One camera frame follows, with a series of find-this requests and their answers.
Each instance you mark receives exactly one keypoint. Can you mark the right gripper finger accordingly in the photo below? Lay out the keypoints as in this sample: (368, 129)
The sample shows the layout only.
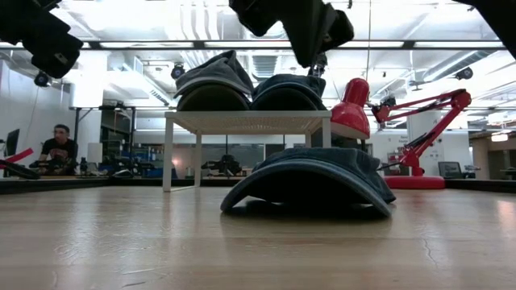
(318, 32)
(298, 32)

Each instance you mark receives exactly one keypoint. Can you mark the blue denim baseball cap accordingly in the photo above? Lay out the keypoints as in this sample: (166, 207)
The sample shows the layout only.
(288, 94)
(314, 173)

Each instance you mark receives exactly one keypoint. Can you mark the black background robot arm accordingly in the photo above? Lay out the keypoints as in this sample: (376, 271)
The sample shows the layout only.
(223, 165)

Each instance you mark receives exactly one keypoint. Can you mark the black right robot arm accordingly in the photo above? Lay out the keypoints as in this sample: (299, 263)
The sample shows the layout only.
(496, 20)

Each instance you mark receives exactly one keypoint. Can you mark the white perforated metal shelf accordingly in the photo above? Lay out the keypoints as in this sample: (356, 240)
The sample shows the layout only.
(246, 121)

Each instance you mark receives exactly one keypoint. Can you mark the person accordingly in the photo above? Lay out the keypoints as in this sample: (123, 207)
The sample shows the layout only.
(60, 151)

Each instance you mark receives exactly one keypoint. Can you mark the black desktop monitor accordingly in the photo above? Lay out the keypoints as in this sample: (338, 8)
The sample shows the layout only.
(449, 169)

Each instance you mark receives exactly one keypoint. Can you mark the black overhead frame beam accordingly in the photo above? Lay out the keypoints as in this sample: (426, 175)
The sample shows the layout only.
(201, 44)

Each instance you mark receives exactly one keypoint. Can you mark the black aluminium frame rail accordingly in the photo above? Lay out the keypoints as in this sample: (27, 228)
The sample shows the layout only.
(479, 186)
(52, 185)
(141, 182)

